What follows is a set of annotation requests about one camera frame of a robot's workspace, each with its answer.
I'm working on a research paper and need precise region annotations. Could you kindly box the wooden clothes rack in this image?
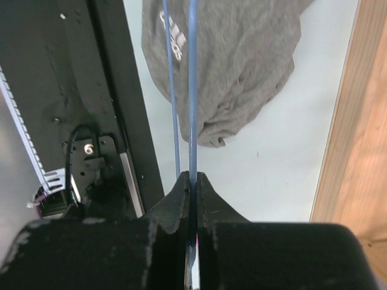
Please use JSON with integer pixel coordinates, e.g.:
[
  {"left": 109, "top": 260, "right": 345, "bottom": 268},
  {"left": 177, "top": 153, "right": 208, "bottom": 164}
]
[{"left": 310, "top": 1, "right": 386, "bottom": 280}]

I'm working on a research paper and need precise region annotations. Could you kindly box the light blue wire hanger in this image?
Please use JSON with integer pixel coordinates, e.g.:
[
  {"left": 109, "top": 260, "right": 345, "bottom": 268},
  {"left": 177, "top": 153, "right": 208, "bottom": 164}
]
[{"left": 163, "top": 0, "right": 199, "bottom": 289}]

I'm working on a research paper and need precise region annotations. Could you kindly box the grey t shirt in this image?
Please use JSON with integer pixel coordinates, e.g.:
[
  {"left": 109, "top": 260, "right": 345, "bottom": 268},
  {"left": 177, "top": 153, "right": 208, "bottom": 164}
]
[{"left": 141, "top": 1, "right": 311, "bottom": 147}]

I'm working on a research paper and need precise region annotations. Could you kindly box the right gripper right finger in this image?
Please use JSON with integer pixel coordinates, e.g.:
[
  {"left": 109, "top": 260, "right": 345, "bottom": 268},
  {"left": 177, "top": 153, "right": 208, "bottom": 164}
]
[{"left": 197, "top": 173, "right": 377, "bottom": 289}]

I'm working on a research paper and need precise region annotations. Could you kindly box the light blue slotted cable duct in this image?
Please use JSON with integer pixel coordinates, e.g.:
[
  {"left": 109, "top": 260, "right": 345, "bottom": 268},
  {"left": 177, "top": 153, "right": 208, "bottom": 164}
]
[{"left": 1, "top": 68, "right": 65, "bottom": 195}]

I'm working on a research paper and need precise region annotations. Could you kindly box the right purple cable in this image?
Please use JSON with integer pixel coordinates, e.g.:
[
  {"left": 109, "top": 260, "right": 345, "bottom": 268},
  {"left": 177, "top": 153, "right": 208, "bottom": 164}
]
[{"left": 27, "top": 193, "right": 49, "bottom": 220}]

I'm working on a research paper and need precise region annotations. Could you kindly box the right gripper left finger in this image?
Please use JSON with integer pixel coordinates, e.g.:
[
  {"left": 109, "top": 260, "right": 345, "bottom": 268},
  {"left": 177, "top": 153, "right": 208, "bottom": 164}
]
[{"left": 1, "top": 172, "right": 190, "bottom": 289}]

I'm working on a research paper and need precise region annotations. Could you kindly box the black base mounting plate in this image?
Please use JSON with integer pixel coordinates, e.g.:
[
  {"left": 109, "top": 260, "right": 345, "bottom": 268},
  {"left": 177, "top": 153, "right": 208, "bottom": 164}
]
[{"left": 1, "top": 1, "right": 164, "bottom": 219}]

